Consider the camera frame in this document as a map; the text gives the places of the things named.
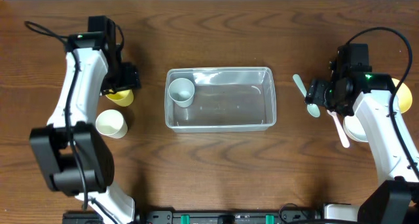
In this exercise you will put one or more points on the white plastic bowl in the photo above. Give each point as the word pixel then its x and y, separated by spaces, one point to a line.
pixel 354 129

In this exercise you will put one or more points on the yellow plastic cup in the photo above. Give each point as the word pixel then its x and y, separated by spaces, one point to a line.
pixel 122 98

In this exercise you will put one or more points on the white plastic cup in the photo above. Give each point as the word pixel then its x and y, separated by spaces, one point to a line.
pixel 111 123

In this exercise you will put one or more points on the pale pink plastic fork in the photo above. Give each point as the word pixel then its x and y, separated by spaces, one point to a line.
pixel 341 133

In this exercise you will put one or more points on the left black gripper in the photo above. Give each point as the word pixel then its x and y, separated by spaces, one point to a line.
pixel 133 79

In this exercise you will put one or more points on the yellow plastic bowl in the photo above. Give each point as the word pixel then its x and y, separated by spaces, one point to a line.
pixel 404 97

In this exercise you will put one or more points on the grey plastic cup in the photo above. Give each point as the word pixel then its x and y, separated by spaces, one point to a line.
pixel 181 91

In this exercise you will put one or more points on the clear plastic container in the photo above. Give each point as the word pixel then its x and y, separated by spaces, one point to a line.
pixel 225 99

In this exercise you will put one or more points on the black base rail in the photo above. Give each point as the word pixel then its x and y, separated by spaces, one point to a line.
pixel 286 215

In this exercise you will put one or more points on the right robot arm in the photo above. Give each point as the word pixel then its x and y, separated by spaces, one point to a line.
pixel 355 91

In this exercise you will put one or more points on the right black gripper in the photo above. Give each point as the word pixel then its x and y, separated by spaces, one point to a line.
pixel 317 92

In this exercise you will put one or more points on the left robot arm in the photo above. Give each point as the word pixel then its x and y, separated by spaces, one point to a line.
pixel 71 154

